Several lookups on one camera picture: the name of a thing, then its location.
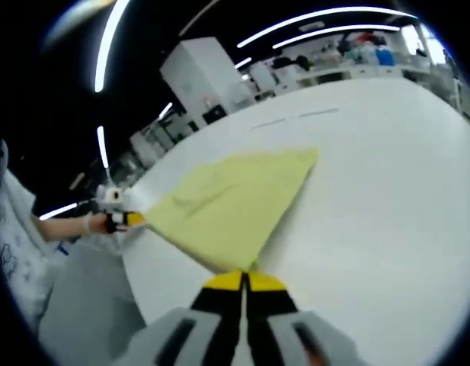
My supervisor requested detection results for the ceiling light strip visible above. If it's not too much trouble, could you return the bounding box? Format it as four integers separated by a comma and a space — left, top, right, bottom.
94, 0, 132, 93
236, 6, 417, 49

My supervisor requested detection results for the white upright board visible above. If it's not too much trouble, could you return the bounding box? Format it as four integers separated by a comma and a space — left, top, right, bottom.
257, 63, 276, 91

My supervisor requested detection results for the blue storage bin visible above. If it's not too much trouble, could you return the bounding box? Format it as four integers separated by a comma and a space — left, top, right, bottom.
375, 47, 395, 68

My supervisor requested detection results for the person's left hand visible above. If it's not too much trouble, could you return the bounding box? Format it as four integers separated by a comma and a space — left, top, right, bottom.
84, 212, 114, 236

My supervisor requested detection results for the yellow and black garment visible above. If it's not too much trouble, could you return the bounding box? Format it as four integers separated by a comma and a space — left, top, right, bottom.
145, 147, 320, 274

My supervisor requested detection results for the black box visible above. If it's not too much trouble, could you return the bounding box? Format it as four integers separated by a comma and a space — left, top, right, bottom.
203, 105, 226, 125

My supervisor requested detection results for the white cabinet row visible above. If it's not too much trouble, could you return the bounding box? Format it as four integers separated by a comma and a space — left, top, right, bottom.
253, 56, 449, 100

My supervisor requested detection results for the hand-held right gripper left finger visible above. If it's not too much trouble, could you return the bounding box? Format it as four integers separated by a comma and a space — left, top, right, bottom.
116, 269, 245, 366

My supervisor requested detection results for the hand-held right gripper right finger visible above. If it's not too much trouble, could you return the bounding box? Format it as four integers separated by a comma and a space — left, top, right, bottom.
244, 270, 367, 366

